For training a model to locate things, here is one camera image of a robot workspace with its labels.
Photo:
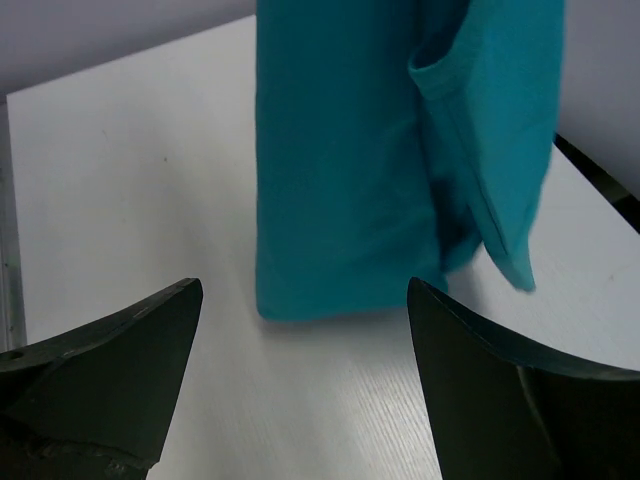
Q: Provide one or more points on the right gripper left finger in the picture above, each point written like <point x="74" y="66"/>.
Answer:
<point x="97" y="402"/>

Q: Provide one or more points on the teal t-shirt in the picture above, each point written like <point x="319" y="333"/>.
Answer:
<point x="393" y="140"/>

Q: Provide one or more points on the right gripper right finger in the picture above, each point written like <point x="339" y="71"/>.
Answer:
<point x="503" y="406"/>

